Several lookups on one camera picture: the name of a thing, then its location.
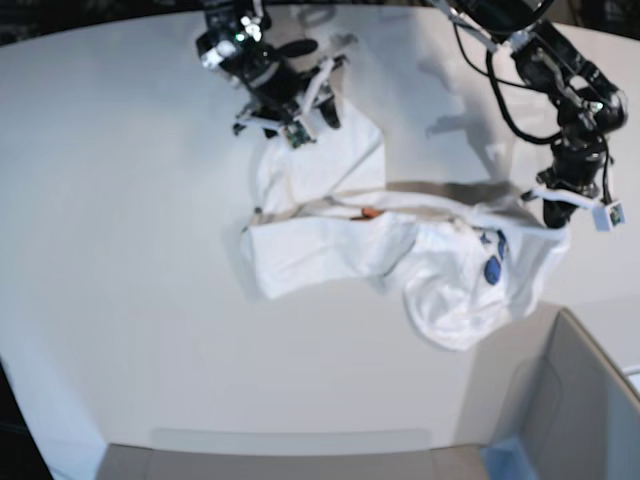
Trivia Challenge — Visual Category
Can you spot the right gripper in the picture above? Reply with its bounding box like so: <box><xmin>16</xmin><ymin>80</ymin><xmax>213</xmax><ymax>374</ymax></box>
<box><xmin>232</xmin><ymin>54</ymin><xmax>347</xmax><ymax>142</ymax></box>

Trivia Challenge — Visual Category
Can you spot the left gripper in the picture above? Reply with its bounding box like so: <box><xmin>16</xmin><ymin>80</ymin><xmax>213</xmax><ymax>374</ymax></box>
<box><xmin>520</xmin><ymin>186</ymin><xmax>608</xmax><ymax>230</ymax></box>

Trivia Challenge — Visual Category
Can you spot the white printed t-shirt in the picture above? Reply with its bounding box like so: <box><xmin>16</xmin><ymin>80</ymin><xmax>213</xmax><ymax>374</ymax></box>
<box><xmin>240</xmin><ymin>104</ymin><xmax>570</xmax><ymax>351</ymax></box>

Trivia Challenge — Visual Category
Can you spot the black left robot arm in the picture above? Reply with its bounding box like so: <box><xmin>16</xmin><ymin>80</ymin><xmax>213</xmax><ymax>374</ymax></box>
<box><xmin>433</xmin><ymin>1</ymin><xmax>628</xmax><ymax>232</ymax></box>

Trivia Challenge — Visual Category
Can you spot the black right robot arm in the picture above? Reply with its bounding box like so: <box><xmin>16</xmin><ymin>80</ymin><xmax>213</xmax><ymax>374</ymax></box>
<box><xmin>195</xmin><ymin>1</ymin><xmax>347</xmax><ymax>149</ymax></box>

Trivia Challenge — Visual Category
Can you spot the grey partition panel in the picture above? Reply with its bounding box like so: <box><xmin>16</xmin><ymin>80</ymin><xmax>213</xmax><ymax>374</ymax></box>
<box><xmin>454</xmin><ymin>304</ymin><xmax>639</xmax><ymax>479</ymax></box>

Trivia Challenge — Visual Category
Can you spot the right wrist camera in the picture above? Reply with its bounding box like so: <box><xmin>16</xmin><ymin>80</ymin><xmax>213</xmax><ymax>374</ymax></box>
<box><xmin>283</xmin><ymin>121</ymin><xmax>316</xmax><ymax>149</ymax></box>

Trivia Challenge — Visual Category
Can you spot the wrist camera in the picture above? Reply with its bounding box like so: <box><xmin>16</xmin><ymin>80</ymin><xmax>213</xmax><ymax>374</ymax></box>
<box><xmin>592</xmin><ymin>200</ymin><xmax>626</xmax><ymax>232</ymax></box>
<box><xmin>283</xmin><ymin>121</ymin><xmax>316</xmax><ymax>149</ymax></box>

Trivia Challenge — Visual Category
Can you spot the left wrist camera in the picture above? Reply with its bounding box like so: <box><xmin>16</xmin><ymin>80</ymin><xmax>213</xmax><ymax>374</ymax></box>
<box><xmin>592</xmin><ymin>200</ymin><xmax>626</xmax><ymax>232</ymax></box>

